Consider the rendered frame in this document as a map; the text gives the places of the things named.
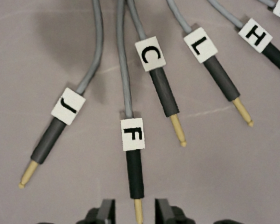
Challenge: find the black jack plug with white tag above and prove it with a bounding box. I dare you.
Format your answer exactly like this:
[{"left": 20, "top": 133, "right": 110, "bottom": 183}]
[{"left": 19, "top": 88, "right": 86, "bottom": 189}]

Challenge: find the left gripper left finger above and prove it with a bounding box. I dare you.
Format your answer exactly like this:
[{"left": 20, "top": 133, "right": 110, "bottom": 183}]
[{"left": 76, "top": 199, "right": 116, "bottom": 224}]

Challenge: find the black cable plug with white tag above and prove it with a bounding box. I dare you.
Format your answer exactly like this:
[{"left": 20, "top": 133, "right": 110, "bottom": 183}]
[{"left": 121, "top": 118, "right": 145, "bottom": 224}]

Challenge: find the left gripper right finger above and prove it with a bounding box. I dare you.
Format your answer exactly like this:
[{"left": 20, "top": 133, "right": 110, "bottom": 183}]
[{"left": 154, "top": 198, "right": 243, "bottom": 224}]

